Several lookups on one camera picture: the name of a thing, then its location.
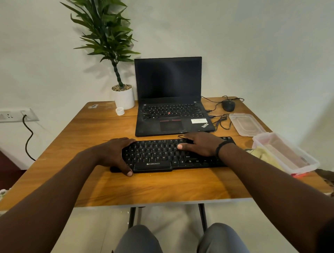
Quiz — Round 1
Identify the black power cable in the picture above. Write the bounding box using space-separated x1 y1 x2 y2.
22 114 36 162

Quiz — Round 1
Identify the clear plastic container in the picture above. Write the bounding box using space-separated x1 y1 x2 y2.
252 132 320 175

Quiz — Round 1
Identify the black wristband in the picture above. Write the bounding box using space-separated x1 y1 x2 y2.
215 140 236 158

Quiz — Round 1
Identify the yellow cloth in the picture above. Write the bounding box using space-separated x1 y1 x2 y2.
245 146 283 171

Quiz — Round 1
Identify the person's right leg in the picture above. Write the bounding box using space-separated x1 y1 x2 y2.
196 223 250 253

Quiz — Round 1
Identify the person's left leg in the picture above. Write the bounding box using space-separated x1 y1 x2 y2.
114 225 164 253

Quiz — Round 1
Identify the black table leg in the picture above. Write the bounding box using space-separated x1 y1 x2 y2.
198 203 208 233
128 207 145 230

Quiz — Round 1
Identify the black laptop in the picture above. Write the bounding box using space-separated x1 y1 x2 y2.
134 56 216 137

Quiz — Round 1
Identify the person's right forearm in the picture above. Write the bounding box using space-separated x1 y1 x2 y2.
219 143 334 253

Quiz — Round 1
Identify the white plant pot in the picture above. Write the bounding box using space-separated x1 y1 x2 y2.
112 84 135 110

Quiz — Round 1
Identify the person's left hand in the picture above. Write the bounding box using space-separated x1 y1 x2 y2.
97 137 137 177

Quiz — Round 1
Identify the person's leg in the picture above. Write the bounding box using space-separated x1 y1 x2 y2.
114 225 164 253
196 223 250 253

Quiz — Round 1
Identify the person's right hand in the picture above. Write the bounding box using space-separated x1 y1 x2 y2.
177 132 225 157

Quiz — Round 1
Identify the green potted plant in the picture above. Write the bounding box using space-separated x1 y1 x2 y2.
60 0 141 89

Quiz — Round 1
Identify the person's left forearm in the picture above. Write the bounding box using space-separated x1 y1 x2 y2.
0 145 105 253

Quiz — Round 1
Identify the black computer keyboard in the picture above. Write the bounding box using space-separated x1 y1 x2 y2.
110 137 236 173

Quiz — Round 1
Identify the white wall socket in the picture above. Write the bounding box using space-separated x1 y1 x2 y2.
0 108 40 123

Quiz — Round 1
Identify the clear plastic container lid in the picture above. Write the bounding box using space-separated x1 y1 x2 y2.
229 113 267 137

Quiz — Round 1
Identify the black mouse cable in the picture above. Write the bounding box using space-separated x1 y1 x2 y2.
201 95 245 113

